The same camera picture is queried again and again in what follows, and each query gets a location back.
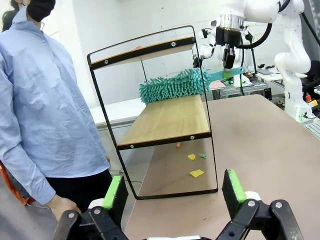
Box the person in blue shirt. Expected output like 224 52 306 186
0 0 113 222

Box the black frame wooden shelf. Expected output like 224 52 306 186
86 24 218 200

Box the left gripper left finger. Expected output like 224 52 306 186
52 175 130 240

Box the pink sheet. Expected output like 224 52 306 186
208 80 227 90

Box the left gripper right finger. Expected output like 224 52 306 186
217 169 305 240

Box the aluminium frame workbench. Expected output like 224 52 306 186
211 74 273 101

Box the teal microfibre duster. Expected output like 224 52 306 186
138 66 246 105

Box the yellow red emergency stop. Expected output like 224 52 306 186
305 94 319 109

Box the black face mask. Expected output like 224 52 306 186
26 0 57 23

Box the person's right hand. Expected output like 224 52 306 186
46 193 82 222

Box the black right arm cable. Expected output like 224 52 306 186
234 0 320 50

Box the large white desk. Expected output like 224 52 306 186
88 97 148 130

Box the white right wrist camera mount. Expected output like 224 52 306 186
199 19 220 60

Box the orange fabric item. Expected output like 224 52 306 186
0 159 33 206

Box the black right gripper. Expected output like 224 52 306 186
215 26 243 79

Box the person's right forearm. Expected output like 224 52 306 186
0 129 57 208

